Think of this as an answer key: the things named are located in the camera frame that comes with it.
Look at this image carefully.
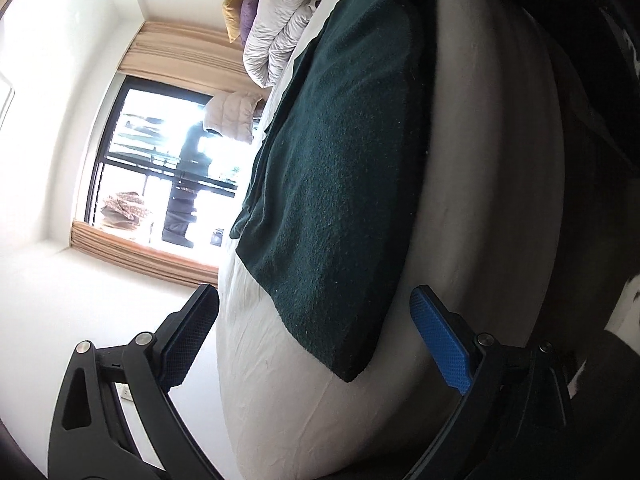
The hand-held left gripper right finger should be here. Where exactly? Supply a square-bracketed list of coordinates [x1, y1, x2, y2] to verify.
[409, 285, 576, 480]

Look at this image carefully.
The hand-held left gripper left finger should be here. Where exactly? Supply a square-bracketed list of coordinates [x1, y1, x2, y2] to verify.
[47, 283, 222, 480]

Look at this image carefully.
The dark green sweater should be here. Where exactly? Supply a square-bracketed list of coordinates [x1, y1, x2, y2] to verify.
[229, 0, 438, 383]

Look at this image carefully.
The row of hanging clothes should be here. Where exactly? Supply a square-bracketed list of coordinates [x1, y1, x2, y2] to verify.
[102, 110, 226, 248]

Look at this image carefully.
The beige curtain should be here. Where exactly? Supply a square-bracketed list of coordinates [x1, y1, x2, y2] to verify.
[119, 21, 266, 92]
[71, 219, 221, 288]

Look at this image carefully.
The white sheeted bed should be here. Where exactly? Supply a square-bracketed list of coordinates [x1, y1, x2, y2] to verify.
[215, 0, 601, 480]

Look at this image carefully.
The dark cloth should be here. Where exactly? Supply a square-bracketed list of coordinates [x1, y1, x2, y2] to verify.
[570, 330, 640, 480]

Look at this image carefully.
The beige puffer vest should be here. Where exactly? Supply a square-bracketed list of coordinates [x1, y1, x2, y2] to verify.
[201, 91, 264, 143]

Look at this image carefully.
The folded white grey duvet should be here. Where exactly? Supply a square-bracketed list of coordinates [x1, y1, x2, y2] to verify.
[242, 0, 326, 88]

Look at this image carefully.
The purple pillow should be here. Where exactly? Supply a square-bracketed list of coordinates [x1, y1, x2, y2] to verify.
[240, 0, 262, 51]

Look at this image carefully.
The yellow pillow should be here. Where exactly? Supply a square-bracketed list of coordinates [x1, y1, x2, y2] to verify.
[221, 0, 251, 43]

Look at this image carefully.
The black balcony door frame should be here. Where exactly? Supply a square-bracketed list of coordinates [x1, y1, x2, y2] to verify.
[82, 74, 241, 251]

